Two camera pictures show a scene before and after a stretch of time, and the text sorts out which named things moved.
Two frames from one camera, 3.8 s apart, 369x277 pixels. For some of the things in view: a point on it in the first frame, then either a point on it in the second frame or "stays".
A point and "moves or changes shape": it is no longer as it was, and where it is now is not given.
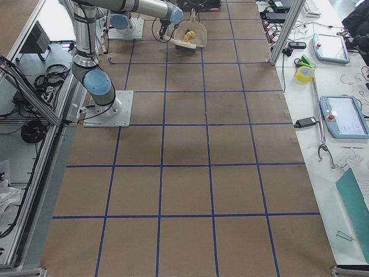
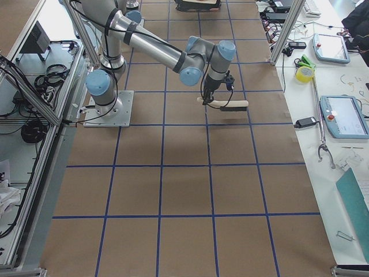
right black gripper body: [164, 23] → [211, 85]
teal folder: [357, 205] stays
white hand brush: [181, 47] moves or changes shape
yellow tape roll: [304, 74] stays
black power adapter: [308, 121] stays
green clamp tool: [304, 62] stays
